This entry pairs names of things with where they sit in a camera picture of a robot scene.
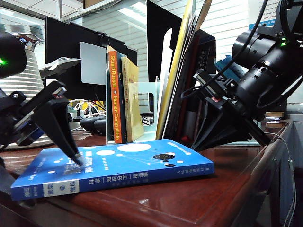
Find red thin book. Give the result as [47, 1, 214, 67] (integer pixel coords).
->
[176, 35, 201, 140]

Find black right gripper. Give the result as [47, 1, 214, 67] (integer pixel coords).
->
[181, 68, 271, 152]

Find blue paperback book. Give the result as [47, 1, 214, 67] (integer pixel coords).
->
[10, 139, 215, 201]

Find orange spine book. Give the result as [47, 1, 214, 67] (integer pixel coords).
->
[107, 45, 128, 144]

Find yellow paperback book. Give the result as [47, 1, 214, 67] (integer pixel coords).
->
[121, 56, 145, 142]

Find light blue desk organizer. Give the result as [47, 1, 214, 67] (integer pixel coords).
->
[105, 63, 264, 145]

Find white ribbed kettle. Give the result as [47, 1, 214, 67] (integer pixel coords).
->
[0, 33, 57, 151]

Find leaning yellow and dark books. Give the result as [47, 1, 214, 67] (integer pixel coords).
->
[155, 0, 197, 140]

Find white power strip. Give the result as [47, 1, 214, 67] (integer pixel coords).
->
[67, 113, 83, 131]

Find light blue booklet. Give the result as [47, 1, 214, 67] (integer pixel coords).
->
[215, 59, 237, 78]

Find white cable bundle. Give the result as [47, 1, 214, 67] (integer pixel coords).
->
[67, 98, 107, 119]

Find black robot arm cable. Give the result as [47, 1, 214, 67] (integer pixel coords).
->
[181, 0, 270, 100]

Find black book white characters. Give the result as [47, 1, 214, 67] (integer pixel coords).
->
[184, 35, 216, 142]

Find black computer mouse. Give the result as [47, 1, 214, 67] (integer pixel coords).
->
[80, 115, 107, 137]

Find silver monitor mount panel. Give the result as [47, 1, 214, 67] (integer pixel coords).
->
[80, 42, 107, 86]

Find white hanging cable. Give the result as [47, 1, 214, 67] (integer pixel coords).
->
[264, 132, 297, 227]

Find black wide monitor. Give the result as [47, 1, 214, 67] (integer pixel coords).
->
[45, 17, 138, 101]

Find dark grey document folder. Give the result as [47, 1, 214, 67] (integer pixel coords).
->
[162, 14, 200, 140]

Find grey model airplane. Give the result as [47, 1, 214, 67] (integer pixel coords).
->
[39, 56, 82, 79]

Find white plastic divider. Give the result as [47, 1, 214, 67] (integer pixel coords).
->
[157, 27, 173, 112]

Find blue white booklet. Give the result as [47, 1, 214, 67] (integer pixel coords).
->
[224, 55, 249, 77]

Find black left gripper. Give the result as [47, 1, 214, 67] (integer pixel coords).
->
[0, 80, 84, 209]

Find beige manila folder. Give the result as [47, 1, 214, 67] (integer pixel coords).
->
[193, 0, 214, 31]

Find wooden flat box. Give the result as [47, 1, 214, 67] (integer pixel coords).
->
[265, 111, 285, 118]
[265, 120, 286, 130]

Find brown cardboard box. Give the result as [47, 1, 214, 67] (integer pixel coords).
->
[83, 0, 120, 9]

